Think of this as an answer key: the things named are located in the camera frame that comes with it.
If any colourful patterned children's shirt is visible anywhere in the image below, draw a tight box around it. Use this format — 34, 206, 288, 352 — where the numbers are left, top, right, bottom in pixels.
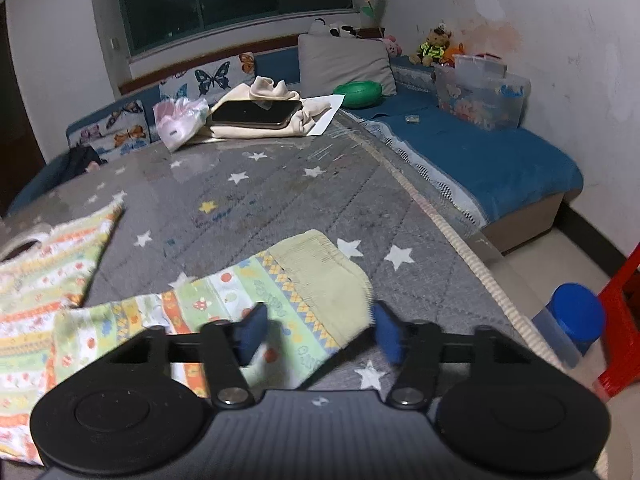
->
1, 200, 373, 465

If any grey star tablecloth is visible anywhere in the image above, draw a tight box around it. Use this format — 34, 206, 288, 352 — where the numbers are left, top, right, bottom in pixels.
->
0, 108, 566, 480

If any blue lidded plastic jar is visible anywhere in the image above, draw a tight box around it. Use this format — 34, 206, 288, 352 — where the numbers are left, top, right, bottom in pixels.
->
533, 283, 605, 368

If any blue sofa bench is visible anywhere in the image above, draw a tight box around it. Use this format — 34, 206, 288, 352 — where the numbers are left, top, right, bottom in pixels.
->
6, 45, 586, 254

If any red plastic stool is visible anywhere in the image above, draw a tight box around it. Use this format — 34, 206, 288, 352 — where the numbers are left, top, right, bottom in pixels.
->
598, 246, 639, 398

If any pink white plastic bag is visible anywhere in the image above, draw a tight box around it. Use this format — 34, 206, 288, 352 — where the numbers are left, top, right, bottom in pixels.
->
153, 98, 209, 153

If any black smartphone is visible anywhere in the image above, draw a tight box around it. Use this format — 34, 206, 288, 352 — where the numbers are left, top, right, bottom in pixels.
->
208, 100, 303, 129

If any dark backpack on sofa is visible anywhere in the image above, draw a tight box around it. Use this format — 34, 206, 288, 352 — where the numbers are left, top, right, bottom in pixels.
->
51, 146, 104, 185

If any left butterfly cushion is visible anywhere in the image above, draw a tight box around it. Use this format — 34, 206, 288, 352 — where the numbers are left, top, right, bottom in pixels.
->
67, 100, 151, 162

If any butterfly cushion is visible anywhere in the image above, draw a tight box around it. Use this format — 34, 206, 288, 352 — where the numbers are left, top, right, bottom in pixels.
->
67, 100, 151, 162
160, 52, 255, 105

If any green round object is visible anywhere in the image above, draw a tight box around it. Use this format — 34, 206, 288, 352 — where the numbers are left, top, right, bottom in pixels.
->
333, 80, 383, 110

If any clear plastic storage box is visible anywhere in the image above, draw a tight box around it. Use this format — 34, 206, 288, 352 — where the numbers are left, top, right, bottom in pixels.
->
434, 55, 532, 130

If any right butterfly cushion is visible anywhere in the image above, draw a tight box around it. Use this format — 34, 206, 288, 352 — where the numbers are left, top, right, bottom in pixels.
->
160, 52, 255, 105

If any teddy bear in yellow vest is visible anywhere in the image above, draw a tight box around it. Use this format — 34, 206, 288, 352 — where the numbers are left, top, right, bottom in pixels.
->
409, 23, 451, 66

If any grey pillow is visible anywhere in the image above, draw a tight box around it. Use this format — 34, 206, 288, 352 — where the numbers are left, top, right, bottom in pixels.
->
297, 34, 397, 98

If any pink plush toy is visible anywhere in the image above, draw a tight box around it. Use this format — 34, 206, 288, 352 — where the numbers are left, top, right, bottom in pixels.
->
381, 36, 402, 58

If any panda plush toy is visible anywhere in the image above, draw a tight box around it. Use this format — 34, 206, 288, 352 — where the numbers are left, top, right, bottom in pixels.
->
308, 18, 359, 38

